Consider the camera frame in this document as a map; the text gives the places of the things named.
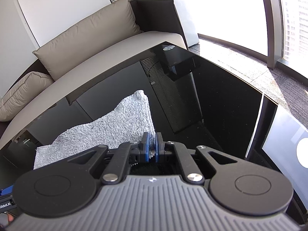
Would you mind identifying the grey terry towel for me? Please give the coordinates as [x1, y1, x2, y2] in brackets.
[34, 90, 155, 169]

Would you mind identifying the person's left hand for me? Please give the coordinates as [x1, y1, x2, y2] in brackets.
[0, 212, 14, 230]

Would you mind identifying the small beige side cushion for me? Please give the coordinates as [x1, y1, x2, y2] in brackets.
[1, 71, 54, 121]

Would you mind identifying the dark brown sofa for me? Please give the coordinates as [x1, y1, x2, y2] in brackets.
[1, 0, 188, 151]

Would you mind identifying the large beige back cushion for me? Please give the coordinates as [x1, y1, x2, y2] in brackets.
[32, 0, 141, 80]

